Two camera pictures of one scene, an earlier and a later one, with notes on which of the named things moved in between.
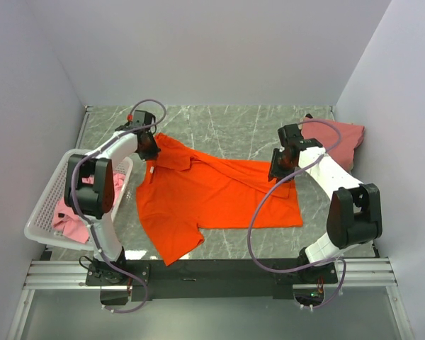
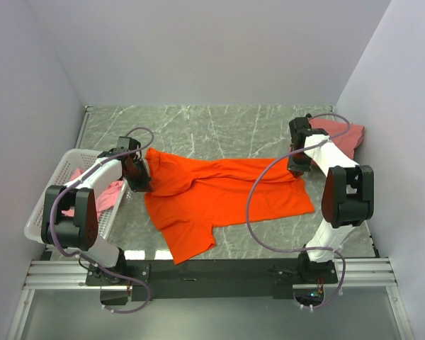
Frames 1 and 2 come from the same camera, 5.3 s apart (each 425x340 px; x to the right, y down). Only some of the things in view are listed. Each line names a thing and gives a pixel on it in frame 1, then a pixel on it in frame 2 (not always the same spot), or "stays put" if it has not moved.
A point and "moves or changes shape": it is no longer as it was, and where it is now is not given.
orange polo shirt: [180, 191] moves or changes shape
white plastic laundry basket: [40, 228] stays put
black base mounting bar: [210, 279] stays put
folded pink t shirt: [338, 139] stays put
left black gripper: [155, 149] to [143, 185]
